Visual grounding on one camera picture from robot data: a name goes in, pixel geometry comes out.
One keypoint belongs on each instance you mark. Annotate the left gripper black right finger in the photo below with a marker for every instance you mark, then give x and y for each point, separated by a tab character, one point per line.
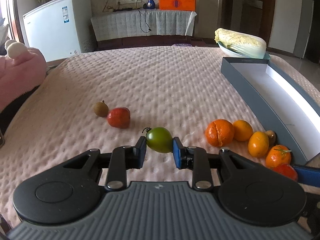
246	190

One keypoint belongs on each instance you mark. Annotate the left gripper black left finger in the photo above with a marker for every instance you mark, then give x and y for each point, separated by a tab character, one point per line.
71	190

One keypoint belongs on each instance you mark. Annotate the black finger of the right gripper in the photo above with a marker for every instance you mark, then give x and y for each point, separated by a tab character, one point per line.
308	175

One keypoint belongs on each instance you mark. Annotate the red tomato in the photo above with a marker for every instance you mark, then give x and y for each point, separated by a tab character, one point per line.
286	170

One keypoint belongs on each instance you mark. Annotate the tangerine with green stem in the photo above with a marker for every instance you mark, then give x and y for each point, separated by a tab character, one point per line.
278	155

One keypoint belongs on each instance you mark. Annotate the oval yellow orange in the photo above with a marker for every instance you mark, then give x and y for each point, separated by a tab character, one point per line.
258	144

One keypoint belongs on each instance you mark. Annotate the small brown longan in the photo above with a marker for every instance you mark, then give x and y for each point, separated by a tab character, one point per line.
271	137

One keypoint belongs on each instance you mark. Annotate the small round orange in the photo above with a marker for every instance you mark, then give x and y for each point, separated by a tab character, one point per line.
242	130

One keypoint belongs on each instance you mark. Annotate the large cracked orange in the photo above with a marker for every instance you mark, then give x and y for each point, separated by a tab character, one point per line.
219	133

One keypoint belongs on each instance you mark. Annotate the red fruit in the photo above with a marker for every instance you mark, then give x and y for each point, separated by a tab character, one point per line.
119	117

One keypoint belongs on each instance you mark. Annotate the green tomato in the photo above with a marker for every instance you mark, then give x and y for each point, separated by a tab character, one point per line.
158	139

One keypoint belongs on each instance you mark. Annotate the grey cardboard box lid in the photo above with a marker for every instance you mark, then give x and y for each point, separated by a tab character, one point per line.
279	103

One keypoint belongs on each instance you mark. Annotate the brown longan with stem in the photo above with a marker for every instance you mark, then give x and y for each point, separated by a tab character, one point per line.
101	109

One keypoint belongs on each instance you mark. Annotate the pink textured bed cover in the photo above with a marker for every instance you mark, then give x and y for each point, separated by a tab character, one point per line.
179	88

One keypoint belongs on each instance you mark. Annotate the pink plush toy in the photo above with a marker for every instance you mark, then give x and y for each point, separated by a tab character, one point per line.
22	69

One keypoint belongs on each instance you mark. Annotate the light blue plate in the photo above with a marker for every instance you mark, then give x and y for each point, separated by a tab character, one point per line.
232	53

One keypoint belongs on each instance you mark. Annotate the napa cabbage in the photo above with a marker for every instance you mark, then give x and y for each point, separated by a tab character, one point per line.
241	42

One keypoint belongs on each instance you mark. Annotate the white chest freezer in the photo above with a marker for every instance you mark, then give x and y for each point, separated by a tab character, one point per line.
60	28

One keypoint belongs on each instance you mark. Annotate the cabinet with white cloth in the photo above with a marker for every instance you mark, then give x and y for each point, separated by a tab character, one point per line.
142	27

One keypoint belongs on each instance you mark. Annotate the white power strip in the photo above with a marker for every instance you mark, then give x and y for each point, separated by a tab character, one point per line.
122	2

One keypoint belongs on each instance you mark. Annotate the blue glass bottle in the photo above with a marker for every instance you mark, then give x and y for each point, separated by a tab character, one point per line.
150	4

